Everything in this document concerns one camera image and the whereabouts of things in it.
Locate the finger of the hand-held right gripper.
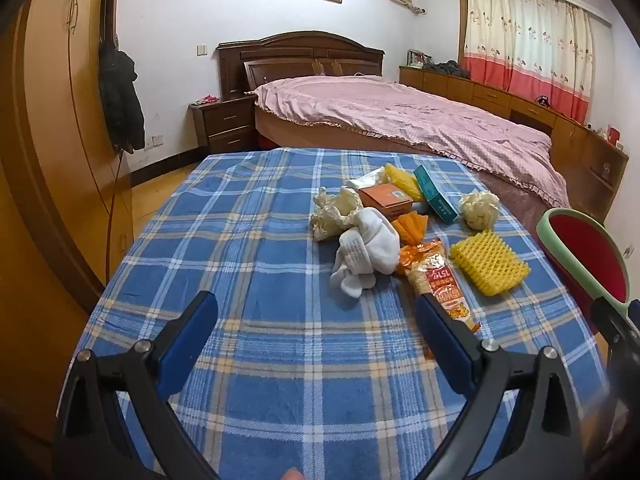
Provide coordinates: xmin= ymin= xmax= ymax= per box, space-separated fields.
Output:
xmin=591 ymin=298 xmax=640 ymax=356

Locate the pink blanket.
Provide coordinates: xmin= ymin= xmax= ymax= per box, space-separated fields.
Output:
xmin=252 ymin=76 xmax=571 ymax=208

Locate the blue plaid cloth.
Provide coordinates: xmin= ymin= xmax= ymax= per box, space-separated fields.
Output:
xmin=70 ymin=147 xmax=613 ymax=480

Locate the black jacket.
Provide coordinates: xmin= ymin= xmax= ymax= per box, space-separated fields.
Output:
xmin=98 ymin=42 xmax=146 ymax=153

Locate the cream and red curtain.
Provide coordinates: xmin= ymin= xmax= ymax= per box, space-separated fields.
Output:
xmin=462 ymin=0 xmax=598 ymax=123

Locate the thin dark cable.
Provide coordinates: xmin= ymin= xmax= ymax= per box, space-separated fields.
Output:
xmin=102 ymin=150 xmax=126 ymax=281

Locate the dark clothes pile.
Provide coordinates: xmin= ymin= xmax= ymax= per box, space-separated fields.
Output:
xmin=422 ymin=60 xmax=471 ymax=80

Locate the teal box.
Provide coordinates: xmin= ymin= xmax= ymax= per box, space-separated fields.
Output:
xmin=413 ymin=164 xmax=460 ymax=223

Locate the white cloth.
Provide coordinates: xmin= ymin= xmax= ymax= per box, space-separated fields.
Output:
xmin=329 ymin=208 xmax=403 ymax=297

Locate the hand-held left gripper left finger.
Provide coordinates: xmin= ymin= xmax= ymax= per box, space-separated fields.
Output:
xmin=52 ymin=290 xmax=221 ymax=480

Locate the wooden wardrobe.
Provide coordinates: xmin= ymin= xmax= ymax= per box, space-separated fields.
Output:
xmin=0 ymin=0 xmax=133 ymax=301

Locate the dark wooden nightstand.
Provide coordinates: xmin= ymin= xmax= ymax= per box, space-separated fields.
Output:
xmin=189 ymin=95 xmax=258 ymax=155

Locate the clear snack packet orange top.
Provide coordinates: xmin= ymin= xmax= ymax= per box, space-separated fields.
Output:
xmin=397 ymin=237 xmax=482 ymax=336

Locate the long wooden cabinet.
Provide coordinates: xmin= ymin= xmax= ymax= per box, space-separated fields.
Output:
xmin=399 ymin=66 xmax=630 ymax=221

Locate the dark wooden headboard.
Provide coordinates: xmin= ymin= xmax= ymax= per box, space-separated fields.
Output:
xmin=216 ymin=31 xmax=386 ymax=101

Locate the large yellow foam net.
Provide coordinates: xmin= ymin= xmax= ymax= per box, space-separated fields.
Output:
xmin=450 ymin=230 xmax=532 ymax=296

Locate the brown bed base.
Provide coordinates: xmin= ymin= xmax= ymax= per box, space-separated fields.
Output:
xmin=254 ymin=104 xmax=571 ymax=241

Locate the orange box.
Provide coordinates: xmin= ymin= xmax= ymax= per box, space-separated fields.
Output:
xmin=358 ymin=183 xmax=415 ymax=217

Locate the white tissue packet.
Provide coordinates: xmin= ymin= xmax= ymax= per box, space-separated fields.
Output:
xmin=346 ymin=170 xmax=388 ymax=192

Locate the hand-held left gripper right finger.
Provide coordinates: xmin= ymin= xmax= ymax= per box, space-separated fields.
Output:
xmin=415 ymin=291 xmax=586 ymax=480

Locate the orange wrapper piece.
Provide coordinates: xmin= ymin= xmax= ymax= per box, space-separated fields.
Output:
xmin=390 ymin=211 xmax=430 ymax=246

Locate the cream paper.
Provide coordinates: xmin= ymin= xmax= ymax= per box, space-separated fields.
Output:
xmin=459 ymin=190 xmax=502 ymax=231
xmin=310 ymin=186 xmax=365 ymax=241

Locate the small yellow foam net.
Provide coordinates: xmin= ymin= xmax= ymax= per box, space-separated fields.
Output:
xmin=382 ymin=163 xmax=425 ymax=201

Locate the red bin with green rim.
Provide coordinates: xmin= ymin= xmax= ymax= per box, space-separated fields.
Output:
xmin=536 ymin=208 xmax=632 ymax=306

